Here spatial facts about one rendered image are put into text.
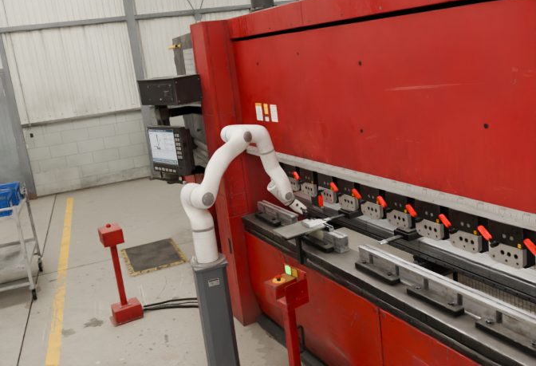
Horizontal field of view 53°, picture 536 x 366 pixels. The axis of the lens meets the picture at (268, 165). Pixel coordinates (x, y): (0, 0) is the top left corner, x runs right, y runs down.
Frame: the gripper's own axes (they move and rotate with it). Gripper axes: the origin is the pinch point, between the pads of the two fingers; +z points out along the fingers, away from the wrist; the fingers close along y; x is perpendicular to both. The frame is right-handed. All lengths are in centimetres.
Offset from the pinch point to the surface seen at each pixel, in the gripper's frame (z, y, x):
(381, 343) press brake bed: 34, -71, 36
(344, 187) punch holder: -14.0, -35.7, -18.4
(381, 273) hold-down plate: 13, -66, 9
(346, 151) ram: -30, -40, -31
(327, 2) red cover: -89, -38, -79
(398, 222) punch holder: -8, -78, -12
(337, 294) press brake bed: 24, -36, 28
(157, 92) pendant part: -88, 120, -16
